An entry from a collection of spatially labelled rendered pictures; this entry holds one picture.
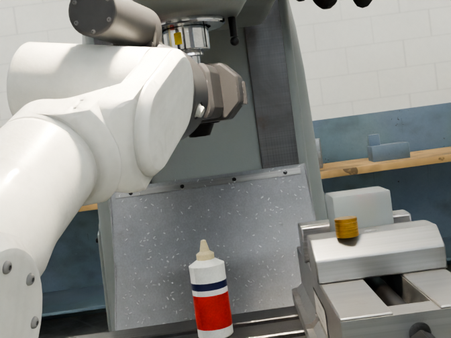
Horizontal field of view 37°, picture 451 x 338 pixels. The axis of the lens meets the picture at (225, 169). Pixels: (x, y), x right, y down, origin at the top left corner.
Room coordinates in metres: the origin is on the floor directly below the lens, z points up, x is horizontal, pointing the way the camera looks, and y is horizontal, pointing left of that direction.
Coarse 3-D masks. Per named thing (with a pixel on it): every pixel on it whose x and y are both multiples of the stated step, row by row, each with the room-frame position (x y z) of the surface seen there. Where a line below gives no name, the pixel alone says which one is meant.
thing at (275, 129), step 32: (288, 0) 1.19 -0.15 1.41; (224, 32) 1.08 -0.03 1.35; (256, 32) 1.08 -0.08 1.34; (288, 32) 1.08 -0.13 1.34; (256, 64) 1.08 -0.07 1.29; (288, 64) 1.08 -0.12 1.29; (256, 96) 1.08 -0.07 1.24; (288, 96) 1.08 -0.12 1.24; (224, 128) 1.08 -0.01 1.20; (256, 128) 1.08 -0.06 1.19; (288, 128) 1.08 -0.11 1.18; (192, 160) 1.08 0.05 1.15; (224, 160) 1.08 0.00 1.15; (256, 160) 1.08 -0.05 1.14; (288, 160) 1.08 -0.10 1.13; (320, 192) 1.11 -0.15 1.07
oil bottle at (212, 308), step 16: (208, 256) 0.73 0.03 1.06; (192, 272) 0.73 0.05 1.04; (208, 272) 0.72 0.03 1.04; (224, 272) 0.73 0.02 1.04; (192, 288) 0.73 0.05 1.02; (208, 288) 0.72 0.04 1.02; (224, 288) 0.73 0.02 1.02; (208, 304) 0.72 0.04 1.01; (224, 304) 0.73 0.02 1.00; (208, 320) 0.72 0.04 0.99; (224, 320) 0.72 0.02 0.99; (208, 336) 0.72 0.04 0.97; (224, 336) 0.72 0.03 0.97
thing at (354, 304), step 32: (320, 224) 0.74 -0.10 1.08; (320, 288) 0.63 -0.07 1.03; (352, 288) 0.60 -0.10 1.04; (384, 288) 0.62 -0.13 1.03; (416, 288) 0.58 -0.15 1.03; (448, 288) 0.55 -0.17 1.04; (320, 320) 0.66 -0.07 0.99; (352, 320) 0.51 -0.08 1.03; (384, 320) 0.51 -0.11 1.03; (416, 320) 0.51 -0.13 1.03; (448, 320) 0.51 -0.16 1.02
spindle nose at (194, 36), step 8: (192, 24) 0.68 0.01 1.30; (200, 24) 0.69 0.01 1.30; (168, 32) 0.69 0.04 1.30; (176, 32) 0.68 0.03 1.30; (184, 32) 0.68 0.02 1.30; (192, 32) 0.68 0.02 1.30; (200, 32) 0.69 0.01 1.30; (208, 32) 0.70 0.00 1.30; (168, 40) 0.69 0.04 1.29; (184, 40) 0.68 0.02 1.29; (192, 40) 0.68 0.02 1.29; (200, 40) 0.69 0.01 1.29; (208, 40) 0.70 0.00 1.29; (184, 48) 0.68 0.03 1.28; (192, 48) 0.68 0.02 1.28; (200, 48) 0.69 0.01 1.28; (208, 48) 0.70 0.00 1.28
